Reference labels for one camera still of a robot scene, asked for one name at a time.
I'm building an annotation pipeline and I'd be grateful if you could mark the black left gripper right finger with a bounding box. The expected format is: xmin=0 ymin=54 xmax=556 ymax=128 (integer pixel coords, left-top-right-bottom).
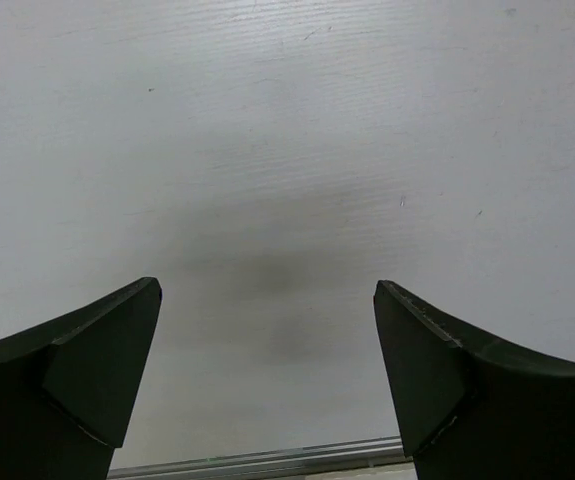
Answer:
xmin=373 ymin=280 xmax=575 ymax=479

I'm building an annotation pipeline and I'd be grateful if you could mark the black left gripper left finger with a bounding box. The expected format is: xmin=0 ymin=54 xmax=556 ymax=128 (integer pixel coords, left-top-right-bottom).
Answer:
xmin=0 ymin=277 xmax=161 ymax=479

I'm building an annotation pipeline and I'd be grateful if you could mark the aluminium table rail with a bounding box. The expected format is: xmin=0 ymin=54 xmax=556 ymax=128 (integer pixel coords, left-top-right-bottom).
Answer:
xmin=108 ymin=437 xmax=408 ymax=479

